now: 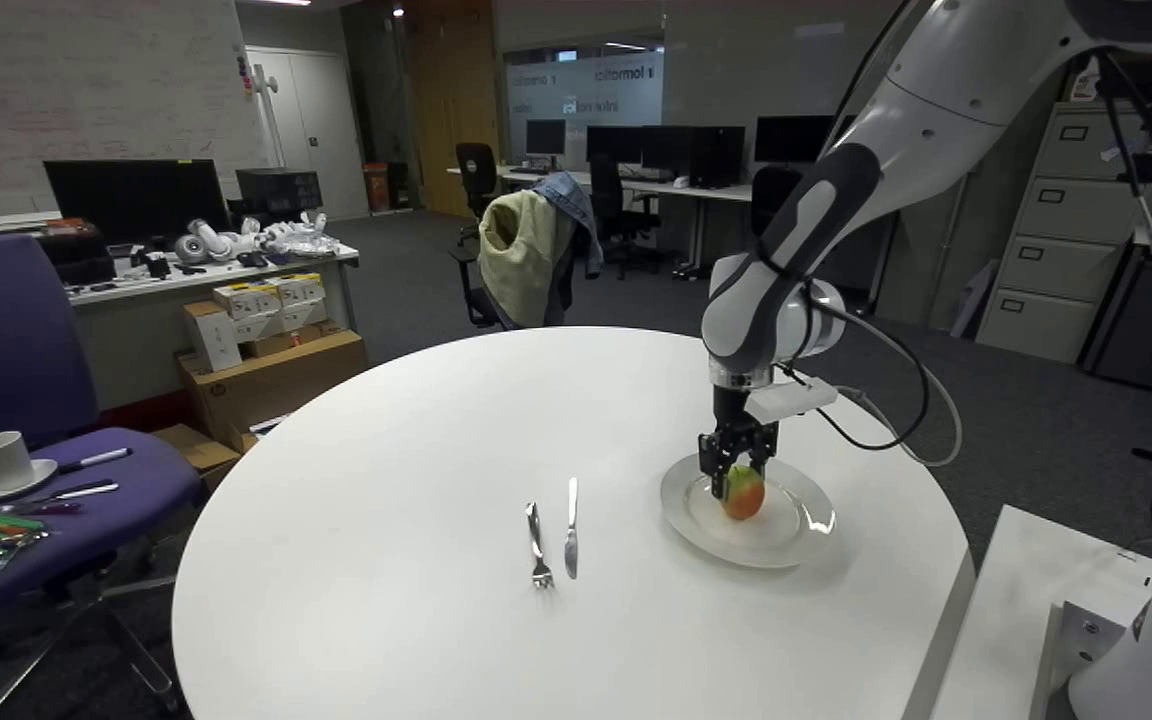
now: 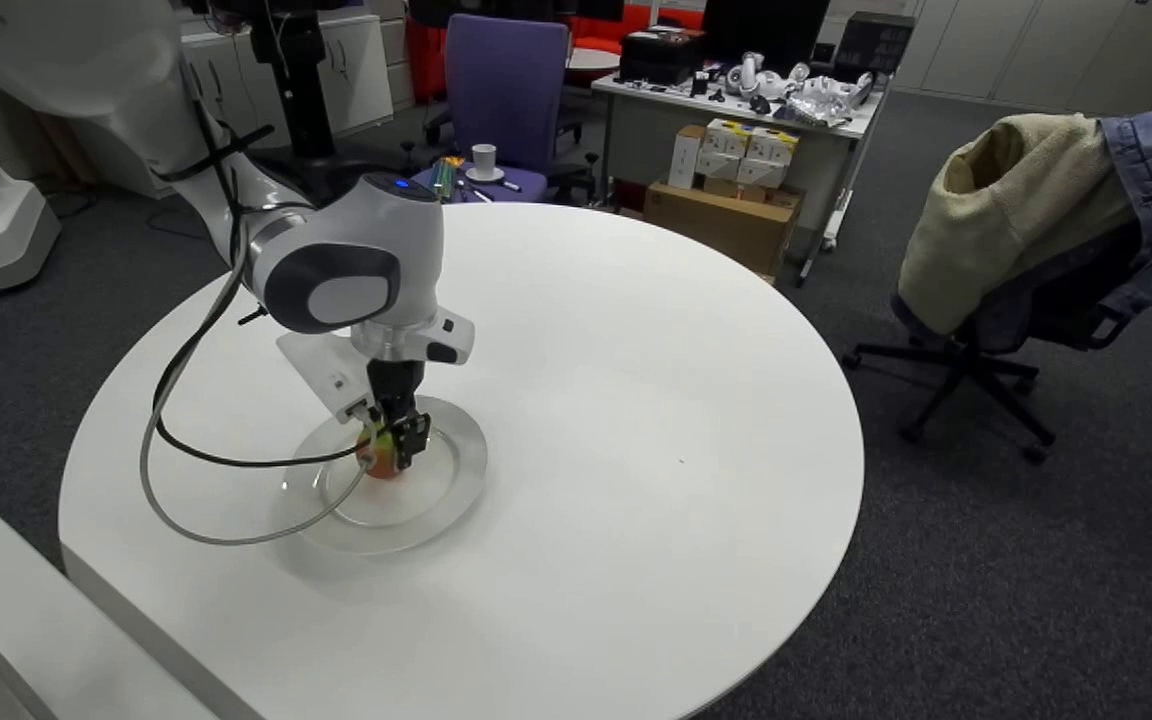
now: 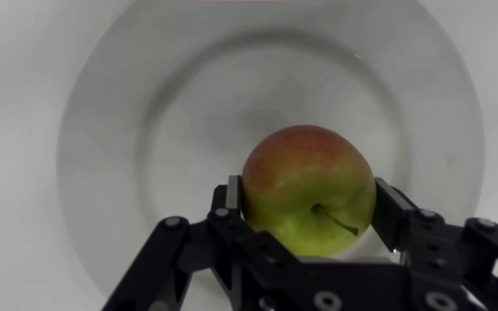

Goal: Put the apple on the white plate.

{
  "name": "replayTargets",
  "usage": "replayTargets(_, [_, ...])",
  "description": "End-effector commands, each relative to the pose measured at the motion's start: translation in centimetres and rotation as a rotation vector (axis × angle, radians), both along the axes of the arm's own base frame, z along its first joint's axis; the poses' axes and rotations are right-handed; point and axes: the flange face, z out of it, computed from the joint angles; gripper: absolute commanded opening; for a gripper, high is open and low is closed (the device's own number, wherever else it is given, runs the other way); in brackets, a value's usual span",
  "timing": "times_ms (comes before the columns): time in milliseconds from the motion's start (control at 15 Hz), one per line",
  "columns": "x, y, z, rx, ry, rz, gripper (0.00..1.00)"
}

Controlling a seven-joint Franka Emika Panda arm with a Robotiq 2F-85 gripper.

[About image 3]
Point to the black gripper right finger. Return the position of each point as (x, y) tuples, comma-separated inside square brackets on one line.
[(433, 243)]

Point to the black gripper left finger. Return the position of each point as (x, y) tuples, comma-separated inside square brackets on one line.
[(203, 243)]

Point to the white ceramic plate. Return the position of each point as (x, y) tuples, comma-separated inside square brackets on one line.
[(146, 144)]

